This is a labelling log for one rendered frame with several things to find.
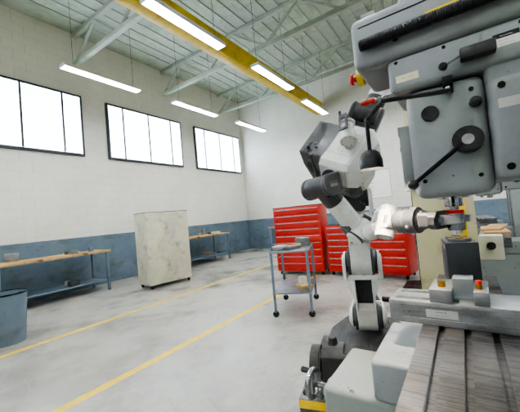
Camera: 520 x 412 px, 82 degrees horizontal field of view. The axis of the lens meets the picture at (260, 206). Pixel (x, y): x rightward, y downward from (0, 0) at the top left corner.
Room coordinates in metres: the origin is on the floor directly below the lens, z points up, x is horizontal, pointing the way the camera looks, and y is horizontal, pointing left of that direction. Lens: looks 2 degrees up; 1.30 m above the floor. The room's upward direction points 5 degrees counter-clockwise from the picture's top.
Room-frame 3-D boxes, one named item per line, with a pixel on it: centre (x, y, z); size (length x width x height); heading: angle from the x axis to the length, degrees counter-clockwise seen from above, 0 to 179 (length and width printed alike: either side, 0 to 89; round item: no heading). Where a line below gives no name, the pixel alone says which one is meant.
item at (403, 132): (0.97, -0.50, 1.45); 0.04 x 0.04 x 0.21; 56
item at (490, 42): (0.76, -0.56, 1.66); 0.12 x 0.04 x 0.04; 56
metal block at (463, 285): (0.93, -0.60, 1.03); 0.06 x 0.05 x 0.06; 143
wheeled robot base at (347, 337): (1.73, -0.56, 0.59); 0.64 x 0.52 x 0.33; 159
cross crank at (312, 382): (1.19, -0.17, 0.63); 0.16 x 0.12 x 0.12; 56
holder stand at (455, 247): (1.38, -0.89, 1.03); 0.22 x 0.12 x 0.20; 153
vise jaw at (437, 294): (0.96, -0.56, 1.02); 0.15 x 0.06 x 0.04; 143
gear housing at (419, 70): (0.88, -0.62, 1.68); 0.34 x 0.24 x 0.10; 56
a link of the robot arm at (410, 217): (0.98, -0.54, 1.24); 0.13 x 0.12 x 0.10; 124
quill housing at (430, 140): (0.90, -0.59, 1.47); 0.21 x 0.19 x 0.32; 146
